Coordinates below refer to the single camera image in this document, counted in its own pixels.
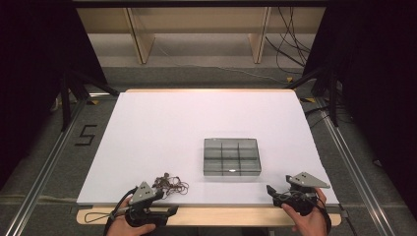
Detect light wooden shelf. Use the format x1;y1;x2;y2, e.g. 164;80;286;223
76;6;327;65

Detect wooden table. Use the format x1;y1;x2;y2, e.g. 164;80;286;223
76;88;342;228

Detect black floor cables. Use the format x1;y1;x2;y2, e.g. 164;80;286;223
265;6;313;76

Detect black metal stand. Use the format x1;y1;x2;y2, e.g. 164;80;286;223
58;69;120;133
284;64;340;128

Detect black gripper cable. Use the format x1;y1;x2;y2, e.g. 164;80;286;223
103;186;139;236

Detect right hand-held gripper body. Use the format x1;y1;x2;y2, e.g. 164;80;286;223
274;171;331;216

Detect brown cord beaded necklace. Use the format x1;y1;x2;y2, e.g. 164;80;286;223
151;172;190;201

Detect black curtain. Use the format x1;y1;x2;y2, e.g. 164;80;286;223
0;0;108;191
302;0;417;210

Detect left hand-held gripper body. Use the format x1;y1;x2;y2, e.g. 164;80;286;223
125;181;169;228

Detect thin grey cable loop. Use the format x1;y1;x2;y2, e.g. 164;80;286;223
84;211;114;224

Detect person's left hand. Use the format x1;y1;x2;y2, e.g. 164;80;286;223
105;196;157;236

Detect person's right hand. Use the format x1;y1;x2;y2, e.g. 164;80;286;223
280;187;328;236

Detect grey transparent compartment box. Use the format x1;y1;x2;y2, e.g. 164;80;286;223
203;138;263;177

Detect aluminium floor rail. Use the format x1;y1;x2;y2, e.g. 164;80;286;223
315;97;391;236
4;97;89;236

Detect black tape floor mark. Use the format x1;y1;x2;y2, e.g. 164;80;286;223
74;124;98;148

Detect black wrist strap cable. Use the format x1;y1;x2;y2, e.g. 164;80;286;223
313;196;332;234

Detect thin white floor cable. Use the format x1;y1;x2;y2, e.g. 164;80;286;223
153;41;291;85

